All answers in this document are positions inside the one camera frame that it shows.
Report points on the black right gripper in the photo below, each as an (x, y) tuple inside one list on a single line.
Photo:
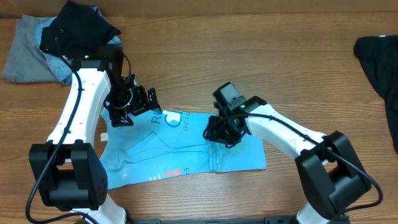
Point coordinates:
[(219, 133)]

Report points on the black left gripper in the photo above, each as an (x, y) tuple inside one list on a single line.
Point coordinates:
[(142, 105)]

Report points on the light blue printed t-shirt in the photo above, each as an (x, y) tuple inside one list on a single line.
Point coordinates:
[(171, 144)]

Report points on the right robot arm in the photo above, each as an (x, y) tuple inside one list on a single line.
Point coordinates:
[(331, 174)]

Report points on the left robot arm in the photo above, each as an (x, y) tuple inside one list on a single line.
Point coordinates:
[(68, 174)]

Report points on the folded blue denim jeans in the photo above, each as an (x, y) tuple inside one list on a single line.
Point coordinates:
[(62, 72)]

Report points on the black folded garment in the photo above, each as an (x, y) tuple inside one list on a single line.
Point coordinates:
[(77, 30)]

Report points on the grey folded garment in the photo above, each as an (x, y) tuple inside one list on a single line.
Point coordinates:
[(26, 63)]

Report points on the black garment at right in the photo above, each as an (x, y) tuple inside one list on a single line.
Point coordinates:
[(378, 58)]

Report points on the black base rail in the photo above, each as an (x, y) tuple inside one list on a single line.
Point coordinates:
[(211, 221)]

